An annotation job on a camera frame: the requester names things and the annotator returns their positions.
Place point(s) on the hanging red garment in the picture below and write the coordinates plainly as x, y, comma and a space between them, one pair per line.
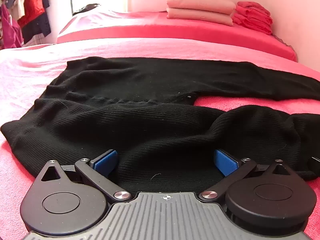
32, 2

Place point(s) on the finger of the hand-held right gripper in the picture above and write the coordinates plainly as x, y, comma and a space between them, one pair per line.
315, 160

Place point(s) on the stack of folded red clothes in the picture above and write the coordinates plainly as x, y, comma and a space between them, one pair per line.
252, 17

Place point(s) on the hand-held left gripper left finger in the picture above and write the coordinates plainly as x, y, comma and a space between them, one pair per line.
106, 163

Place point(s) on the hanging dark navy garment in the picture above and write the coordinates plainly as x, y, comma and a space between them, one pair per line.
37, 28

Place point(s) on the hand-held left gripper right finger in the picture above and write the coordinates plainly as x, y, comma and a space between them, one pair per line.
225, 162

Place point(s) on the folded beige blanket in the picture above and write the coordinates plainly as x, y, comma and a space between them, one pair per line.
200, 5
197, 16

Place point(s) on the hanging magenta garment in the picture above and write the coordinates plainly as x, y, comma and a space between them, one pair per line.
10, 32

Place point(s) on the black cloth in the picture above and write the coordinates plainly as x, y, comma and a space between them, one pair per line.
86, 8

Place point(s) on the black knit pants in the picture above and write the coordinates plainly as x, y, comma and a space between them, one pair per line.
150, 130

